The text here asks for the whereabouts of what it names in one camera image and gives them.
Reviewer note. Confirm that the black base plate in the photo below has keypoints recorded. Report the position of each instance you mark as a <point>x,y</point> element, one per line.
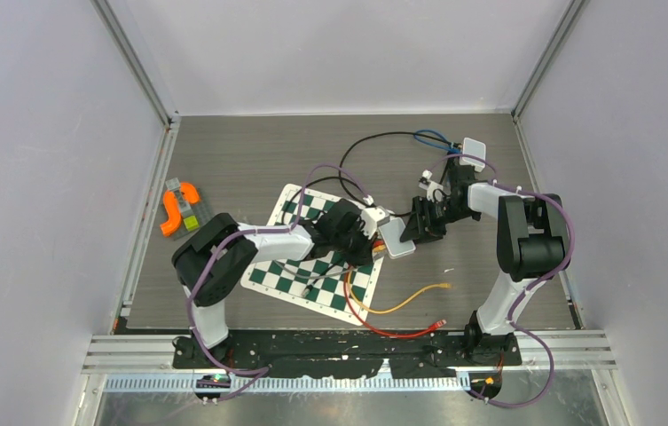
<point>346,354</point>

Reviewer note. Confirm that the white switch box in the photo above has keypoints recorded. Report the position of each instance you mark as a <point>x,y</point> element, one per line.
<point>473,153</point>
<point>391,234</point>

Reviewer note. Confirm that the green white chessboard mat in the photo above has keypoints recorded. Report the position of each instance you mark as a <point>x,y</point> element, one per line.
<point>316,285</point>

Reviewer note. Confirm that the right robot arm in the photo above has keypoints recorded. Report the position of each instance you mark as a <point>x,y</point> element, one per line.
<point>533,243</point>

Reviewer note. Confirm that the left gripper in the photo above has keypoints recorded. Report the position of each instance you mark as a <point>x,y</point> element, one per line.
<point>365,254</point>

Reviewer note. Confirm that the orange toy on grey plate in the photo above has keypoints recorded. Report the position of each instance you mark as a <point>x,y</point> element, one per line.
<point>186,208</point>

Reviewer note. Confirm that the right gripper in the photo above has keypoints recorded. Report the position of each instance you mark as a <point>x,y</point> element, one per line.
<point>419,231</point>

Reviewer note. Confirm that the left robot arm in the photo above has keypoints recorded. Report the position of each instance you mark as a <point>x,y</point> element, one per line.
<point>210,264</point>

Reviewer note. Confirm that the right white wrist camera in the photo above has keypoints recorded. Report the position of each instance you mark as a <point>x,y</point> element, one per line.
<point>434,191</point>

